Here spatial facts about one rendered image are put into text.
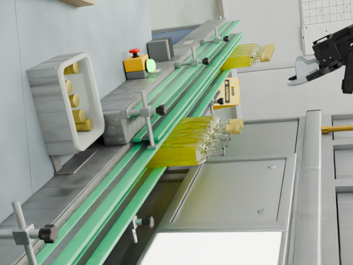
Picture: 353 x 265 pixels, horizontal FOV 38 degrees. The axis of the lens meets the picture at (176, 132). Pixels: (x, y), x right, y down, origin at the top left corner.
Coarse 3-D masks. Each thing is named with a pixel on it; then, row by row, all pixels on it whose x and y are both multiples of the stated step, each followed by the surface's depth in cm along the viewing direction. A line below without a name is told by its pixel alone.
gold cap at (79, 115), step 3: (72, 111) 135; (75, 111) 135; (78, 111) 135; (81, 111) 136; (72, 114) 135; (75, 114) 135; (78, 114) 134; (81, 114) 135; (84, 114) 137; (75, 117) 135; (78, 117) 134; (81, 117) 135; (84, 117) 137; (75, 120) 135; (78, 120) 135; (81, 120) 135
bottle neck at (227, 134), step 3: (216, 132) 157; (219, 132) 157; (222, 132) 156; (225, 132) 156; (228, 132) 156; (216, 135) 156; (219, 135) 156; (222, 135) 156; (225, 135) 155; (228, 135) 155; (231, 135) 157; (228, 138) 155; (231, 138) 157
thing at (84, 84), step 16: (64, 64) 123; (80, 64) 137; (64, 80) 122; (80, 80) 138; (64, 96) 123; (80, 96) 140; (96, 96) 139; (96, 112) 141; (96, 128) 141; (80, 144) 131
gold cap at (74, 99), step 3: (69, 96) 133; (72, 96) 132; (75, 96) 133; (69, 99) 132; (72, 99) 132; (75, 99) 133; (78, 99) 134; (72, 102) 132; (75, 102) 133; (78, 102) 134; (72, 105) 132; (75, 105) 133; (78, 105) 134
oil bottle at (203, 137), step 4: (168, 136) 156; (172, 136) 156; (176, 136) 155; (180, 136) 154; (184, 136) 154; (188, 136) 153; (192, 136) 152; (196, 136) 152; (200, 136) 151; (204, 136) 151; (208, 136) 152; (168, 140) 153; (172, 140) 152; (176, 140) 152; (180, 140) 152; (184, 140) 151; (188, 140) 151; (192, 140) 150; (196, 140) 150; (200, 140) 150; (204, 140) 150; (208, 140) 151; (208, 144) 150
